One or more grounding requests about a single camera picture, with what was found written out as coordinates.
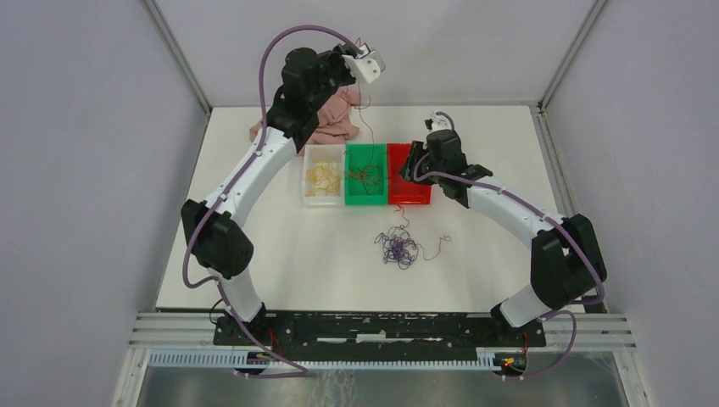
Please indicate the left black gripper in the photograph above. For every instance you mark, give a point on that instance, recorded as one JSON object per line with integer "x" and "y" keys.
{"x": 337, "y": 57}

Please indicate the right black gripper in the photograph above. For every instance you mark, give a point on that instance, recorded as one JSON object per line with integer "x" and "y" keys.
{"x": 417, "y": 151}

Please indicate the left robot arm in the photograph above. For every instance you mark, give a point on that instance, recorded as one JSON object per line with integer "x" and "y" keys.
{"x": 213, "y": 227}

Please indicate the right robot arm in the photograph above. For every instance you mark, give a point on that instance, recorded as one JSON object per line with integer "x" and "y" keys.
{"x": 566, "y": 264}

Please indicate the green plastic bin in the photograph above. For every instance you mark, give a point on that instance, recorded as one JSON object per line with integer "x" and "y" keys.
{"x": 366, "y": 179}

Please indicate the pink crumpled garment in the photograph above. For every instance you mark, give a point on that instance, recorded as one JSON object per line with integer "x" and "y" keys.
{"x": 335, "y": 126}

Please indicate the clear plastic bin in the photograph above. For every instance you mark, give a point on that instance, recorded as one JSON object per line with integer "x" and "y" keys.
{"x": 323, "y": 178}

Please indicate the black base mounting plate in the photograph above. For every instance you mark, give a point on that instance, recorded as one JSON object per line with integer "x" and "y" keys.
{"x": 334, "y": 336}

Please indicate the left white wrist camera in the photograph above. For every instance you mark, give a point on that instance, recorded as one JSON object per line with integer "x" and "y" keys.
{"x": 367, "y": 66}

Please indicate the white slotted cable duct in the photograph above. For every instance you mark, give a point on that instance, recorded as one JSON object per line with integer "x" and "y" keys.
{"x": 244, "y": 359}

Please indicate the aluminium frame rail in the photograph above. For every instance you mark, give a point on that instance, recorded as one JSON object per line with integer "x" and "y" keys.
{"x": 595, "y": 332}

